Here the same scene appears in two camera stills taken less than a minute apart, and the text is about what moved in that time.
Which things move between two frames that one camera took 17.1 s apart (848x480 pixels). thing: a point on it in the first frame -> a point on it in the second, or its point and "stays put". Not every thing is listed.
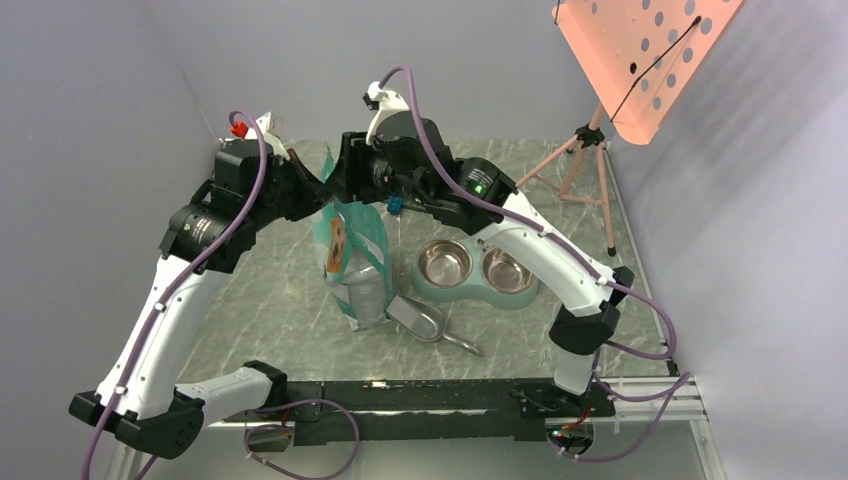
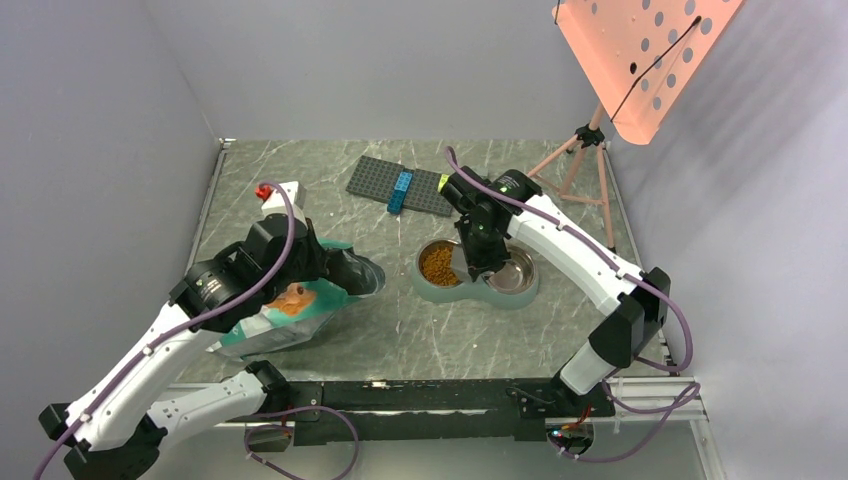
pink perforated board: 644,56 stays put
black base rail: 427,410 stays put
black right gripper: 350,180 -> 477,261
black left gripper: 314,193 -> 317,252
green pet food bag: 354,247 -> 298,311
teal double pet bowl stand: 451,270 stays put
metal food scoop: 425,322 -> 356,274
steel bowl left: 445,264 stays put
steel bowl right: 504,274 stays put
